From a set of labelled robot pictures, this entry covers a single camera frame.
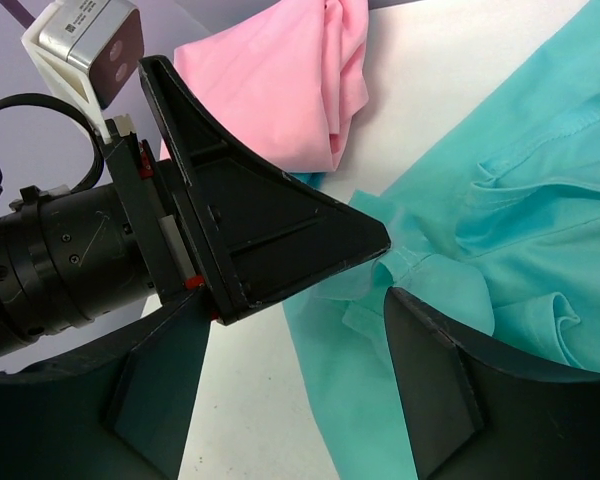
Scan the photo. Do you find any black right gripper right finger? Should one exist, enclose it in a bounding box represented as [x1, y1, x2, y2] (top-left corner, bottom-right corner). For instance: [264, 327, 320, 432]
[384, 287, 600, 479]

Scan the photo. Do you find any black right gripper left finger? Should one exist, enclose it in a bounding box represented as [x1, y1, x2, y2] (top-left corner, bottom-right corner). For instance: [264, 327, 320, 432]
[0, 289, 211, 479]

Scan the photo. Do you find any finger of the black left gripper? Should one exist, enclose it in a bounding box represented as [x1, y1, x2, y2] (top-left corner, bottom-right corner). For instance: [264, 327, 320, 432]
[138, 55, 391, 325]

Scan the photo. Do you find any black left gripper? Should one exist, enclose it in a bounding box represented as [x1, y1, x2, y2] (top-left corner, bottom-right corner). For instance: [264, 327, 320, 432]
[0, 133, 204, 357]

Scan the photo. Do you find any mint green t-shirt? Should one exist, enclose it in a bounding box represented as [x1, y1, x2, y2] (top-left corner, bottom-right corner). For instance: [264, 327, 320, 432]
[284, 1, 600, 479]

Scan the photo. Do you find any folded pink t-shirt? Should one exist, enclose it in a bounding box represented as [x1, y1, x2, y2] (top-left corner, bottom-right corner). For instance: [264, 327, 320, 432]
[174, 0, 369, 174]

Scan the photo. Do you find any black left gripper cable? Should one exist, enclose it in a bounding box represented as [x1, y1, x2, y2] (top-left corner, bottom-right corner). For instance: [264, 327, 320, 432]
[0, 93, 106, 221]

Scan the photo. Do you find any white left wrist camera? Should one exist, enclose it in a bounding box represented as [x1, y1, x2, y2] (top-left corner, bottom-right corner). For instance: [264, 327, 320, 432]
[21, 0, 144, 143]

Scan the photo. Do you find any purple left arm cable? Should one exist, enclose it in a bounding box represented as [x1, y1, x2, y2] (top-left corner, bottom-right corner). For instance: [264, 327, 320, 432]
[2, 0, 36, 27]

